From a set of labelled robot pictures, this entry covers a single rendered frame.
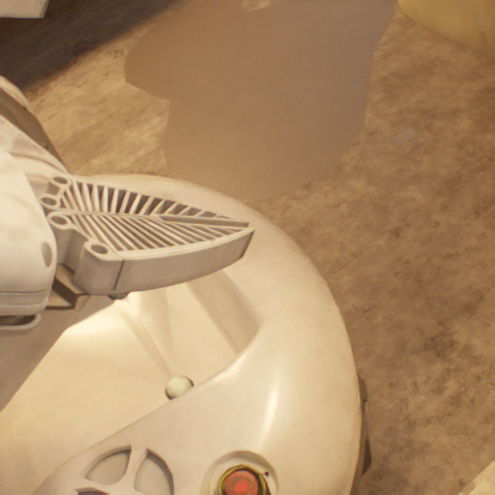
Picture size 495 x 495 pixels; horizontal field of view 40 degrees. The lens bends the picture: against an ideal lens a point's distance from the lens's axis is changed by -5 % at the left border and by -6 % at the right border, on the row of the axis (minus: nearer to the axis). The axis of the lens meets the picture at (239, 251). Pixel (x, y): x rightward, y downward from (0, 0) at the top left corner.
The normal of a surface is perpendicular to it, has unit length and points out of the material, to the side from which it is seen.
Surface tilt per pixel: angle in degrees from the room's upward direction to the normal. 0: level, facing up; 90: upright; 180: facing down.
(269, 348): 13
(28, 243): 53
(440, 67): 0
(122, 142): 0
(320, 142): 0
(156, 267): 98
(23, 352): 96
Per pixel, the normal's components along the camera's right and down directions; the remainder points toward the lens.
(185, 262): 0.68, 0.55
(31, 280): 0.53, 0.42
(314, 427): 0.52, -0.40
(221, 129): -0.24, -0.65
